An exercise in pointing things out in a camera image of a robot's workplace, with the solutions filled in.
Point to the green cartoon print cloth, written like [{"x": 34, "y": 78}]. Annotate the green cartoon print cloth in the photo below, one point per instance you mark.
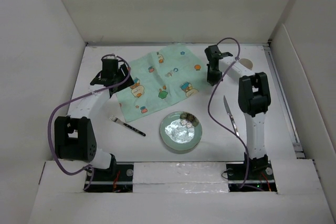
[{"x": 162, "y": 78}]

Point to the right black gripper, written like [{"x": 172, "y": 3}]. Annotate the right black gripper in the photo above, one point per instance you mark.
[{"x": 213, "y": 80}]

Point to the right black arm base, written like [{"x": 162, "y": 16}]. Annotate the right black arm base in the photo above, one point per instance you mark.
[{"x": 250, "y": 175}]

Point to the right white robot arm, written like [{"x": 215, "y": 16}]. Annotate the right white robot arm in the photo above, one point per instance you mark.
[{"x": 253, "y": 100}]

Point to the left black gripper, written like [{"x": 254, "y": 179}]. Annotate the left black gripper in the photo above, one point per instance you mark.
[{"x": 122, "y": 71}]

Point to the fork with black handle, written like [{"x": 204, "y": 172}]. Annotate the fork with black handle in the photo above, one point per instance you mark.
[{"x": 118, "y": 121}]

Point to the silver table knife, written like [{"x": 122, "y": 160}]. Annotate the silver table knife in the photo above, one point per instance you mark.
[{"x": 227, "y": 108}]

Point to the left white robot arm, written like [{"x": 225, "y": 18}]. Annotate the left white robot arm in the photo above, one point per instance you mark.
[{"x": 72, "y": 136}]

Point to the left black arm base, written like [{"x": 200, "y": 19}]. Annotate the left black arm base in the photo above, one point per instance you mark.
[{"x": 118, "y": 178}]

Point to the lavender mug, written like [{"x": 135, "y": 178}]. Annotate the lavender mug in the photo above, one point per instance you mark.
[{"x": 246, "y": 63}]

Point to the green floral plate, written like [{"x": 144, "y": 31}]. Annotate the green floral plate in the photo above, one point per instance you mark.
[{"x": 181, "y": 131}]

